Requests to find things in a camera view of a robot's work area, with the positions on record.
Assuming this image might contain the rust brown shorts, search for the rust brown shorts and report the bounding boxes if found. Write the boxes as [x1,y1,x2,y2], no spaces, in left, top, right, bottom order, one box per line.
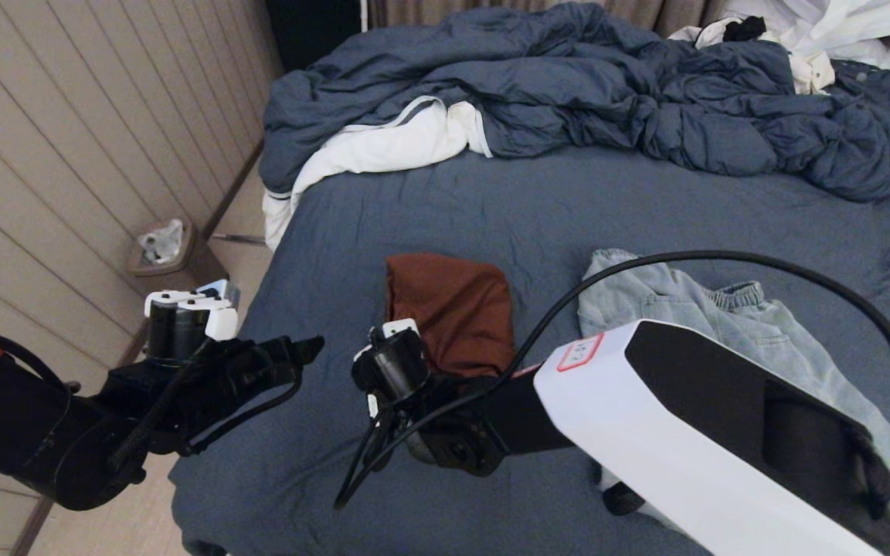
[385,253,515,381]

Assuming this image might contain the light blue denim jeans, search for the light blue denim jeans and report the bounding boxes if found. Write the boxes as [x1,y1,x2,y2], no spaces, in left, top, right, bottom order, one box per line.
[578,249,890,545]

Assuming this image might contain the brown trash bin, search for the brown trash bin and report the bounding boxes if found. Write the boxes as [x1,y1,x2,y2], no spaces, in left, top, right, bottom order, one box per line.
[127,219,229,298]

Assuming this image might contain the white plastic bin bag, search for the white plastic bin bag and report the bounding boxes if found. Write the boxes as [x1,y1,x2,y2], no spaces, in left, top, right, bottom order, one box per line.
[138,219,185,266]

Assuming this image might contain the blue bed sheet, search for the blue bed sheet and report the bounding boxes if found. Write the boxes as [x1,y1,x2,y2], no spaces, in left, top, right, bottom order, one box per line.
[169,143,890,556]

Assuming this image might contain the black cabinet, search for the black cabinet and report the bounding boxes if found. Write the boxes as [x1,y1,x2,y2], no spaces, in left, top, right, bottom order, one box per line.
[263,0,365,72]

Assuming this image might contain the dark blue crumpled duvet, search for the dark blue crumpled duvet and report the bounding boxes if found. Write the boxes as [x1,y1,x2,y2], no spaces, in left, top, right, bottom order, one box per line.
[260,0,890,203]

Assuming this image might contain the beige curtain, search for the beige curtain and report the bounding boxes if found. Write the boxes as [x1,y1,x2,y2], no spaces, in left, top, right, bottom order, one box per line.
[368,0,732,39]

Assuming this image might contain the small black garment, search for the small black garment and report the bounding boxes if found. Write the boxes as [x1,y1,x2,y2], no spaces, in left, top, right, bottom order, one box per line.
[723,15,768,42]

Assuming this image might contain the cream jacket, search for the cream jacket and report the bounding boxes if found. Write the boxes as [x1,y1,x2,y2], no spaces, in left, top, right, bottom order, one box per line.
[669,17,837,95]

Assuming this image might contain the dark denim garment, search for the dark denim garment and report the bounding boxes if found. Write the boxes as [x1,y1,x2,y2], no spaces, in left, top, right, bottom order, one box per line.
[831,60,890,163]

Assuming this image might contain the white shirt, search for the white shirt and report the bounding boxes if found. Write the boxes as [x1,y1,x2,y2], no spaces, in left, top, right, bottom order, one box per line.
[723,0,890,70]

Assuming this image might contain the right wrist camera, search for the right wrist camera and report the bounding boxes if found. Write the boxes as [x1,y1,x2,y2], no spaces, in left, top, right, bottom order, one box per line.
[351,318,432,404]

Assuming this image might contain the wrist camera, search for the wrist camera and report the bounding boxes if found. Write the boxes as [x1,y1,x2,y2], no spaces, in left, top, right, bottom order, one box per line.
[144,280,241,362]
[351,318,432,404]

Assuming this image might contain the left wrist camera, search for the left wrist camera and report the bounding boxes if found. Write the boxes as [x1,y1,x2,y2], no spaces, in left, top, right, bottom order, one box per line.
[144,280,241,362]

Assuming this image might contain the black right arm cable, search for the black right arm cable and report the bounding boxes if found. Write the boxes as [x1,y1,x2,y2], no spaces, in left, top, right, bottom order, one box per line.
[333,249,890,556]

